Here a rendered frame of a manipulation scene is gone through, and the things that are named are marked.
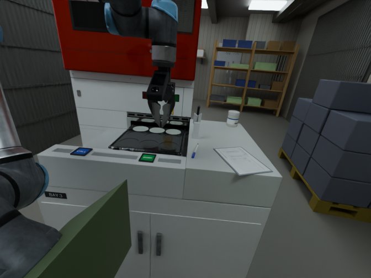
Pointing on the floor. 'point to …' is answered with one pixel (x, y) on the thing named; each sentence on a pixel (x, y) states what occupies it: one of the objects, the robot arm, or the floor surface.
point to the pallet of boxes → (333, 148)
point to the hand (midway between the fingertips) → (160, 124)
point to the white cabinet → (173, 233)
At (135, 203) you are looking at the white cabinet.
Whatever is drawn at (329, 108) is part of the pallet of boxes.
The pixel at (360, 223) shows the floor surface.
